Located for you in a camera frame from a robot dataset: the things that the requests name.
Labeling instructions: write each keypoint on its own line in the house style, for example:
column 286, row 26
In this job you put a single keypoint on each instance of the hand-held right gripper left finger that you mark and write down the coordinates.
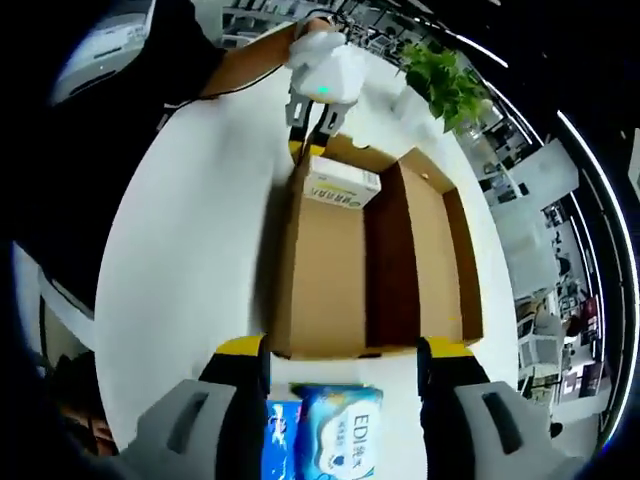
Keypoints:
column 150, row 450

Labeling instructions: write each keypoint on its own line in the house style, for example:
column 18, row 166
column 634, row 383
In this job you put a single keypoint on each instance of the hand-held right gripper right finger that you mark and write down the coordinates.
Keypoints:
column 480, row 440

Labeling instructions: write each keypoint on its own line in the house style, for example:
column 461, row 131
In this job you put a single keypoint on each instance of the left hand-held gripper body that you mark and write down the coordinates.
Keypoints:
column 335, row 70

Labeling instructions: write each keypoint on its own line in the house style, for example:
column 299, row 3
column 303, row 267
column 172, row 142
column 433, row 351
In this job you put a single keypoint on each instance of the light blue wet wipe pack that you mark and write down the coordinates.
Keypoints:
column 340, row 430

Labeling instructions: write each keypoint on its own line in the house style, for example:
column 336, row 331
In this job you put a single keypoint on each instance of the brown cardboard shoe box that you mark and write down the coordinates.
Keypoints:
column 330, row 275

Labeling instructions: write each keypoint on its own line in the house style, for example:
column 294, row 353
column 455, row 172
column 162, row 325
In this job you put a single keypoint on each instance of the white carton with barcode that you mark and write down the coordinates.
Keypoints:
column 340, row 185

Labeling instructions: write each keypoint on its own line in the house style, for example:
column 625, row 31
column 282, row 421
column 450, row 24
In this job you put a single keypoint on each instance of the green plant in white pot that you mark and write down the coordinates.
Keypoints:
column 445, row 80

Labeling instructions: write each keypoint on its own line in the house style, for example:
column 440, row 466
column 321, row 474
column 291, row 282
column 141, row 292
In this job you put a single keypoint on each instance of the white square pillar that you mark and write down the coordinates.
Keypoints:
column 545, row 175

